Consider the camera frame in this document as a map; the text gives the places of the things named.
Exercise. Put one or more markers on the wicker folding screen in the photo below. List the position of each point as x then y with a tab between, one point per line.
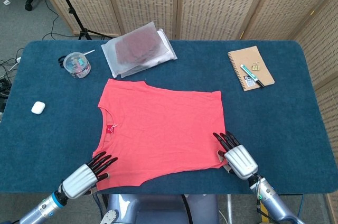
216	2

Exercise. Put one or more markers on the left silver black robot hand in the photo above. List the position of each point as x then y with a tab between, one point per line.
79	179

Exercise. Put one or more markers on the white paper scrap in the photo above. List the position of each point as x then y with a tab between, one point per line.
7	2

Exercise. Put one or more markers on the black scissors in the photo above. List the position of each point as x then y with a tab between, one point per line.
61	60

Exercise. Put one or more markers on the clear jar of coloured clips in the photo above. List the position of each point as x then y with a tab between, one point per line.
77	65

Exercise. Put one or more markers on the black tripod stand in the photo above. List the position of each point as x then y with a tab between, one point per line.
71	11

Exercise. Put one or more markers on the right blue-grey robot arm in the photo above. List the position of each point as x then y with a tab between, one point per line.
272	203

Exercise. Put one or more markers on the green and white marker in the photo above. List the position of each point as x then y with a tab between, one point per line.
249	74

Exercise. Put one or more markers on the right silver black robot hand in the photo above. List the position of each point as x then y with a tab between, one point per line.
241	160

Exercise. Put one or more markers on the kraft spiral notebook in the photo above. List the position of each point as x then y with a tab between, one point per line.
253	57

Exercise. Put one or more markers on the gold binder clip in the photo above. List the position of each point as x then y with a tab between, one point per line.
255	66

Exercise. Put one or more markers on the blue carpet table cover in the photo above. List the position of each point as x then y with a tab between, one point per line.
264	129

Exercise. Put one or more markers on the translucent bag with dark garment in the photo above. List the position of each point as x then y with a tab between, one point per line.
137	47

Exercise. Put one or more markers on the white bagged garment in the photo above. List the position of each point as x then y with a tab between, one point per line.
169	55

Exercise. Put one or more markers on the metal table leg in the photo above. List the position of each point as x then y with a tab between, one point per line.
230	208

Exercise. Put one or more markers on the red t-shirt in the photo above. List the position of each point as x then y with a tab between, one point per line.
163	123

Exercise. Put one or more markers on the thin white stick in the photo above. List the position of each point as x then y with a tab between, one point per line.
89	52

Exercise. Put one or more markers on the white earbuds case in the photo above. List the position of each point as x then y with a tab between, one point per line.
38	107

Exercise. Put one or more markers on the blue-grey robot torso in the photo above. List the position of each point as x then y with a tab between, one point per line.
158	210

